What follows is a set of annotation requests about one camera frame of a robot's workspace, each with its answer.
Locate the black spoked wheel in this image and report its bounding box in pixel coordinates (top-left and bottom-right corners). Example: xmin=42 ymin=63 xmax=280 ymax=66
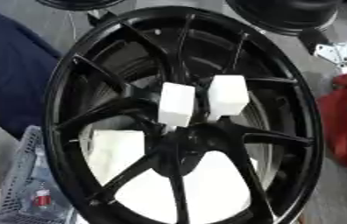
xmin=41 ymin=6 xmax=327 ymax=224

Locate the white hub pin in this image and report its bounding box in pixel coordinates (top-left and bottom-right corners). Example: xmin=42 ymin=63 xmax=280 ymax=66
xmin=205 ymin=74 xmax=252 ymax=123
xmin=156 ymin=81 xmax=198 ymax=133

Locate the white block behind wheel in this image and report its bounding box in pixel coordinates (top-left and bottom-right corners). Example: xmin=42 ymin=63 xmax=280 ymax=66
xmin=86 ymin=129 xmax=261 ymax=224

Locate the dark blue cloth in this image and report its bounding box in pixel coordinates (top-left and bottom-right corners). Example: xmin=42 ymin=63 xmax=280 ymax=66
xmin=0 ymin=2 xmax=63 ymax=140

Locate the grey mesh basket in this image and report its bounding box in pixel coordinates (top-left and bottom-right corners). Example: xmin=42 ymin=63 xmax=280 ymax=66
xmin=0 ymin=125 xmax=79 ymax=224

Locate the silver metal bracket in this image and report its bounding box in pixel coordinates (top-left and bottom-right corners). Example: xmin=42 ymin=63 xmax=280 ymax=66
xmin=313 ymin=32 xmax=347 ymax=67

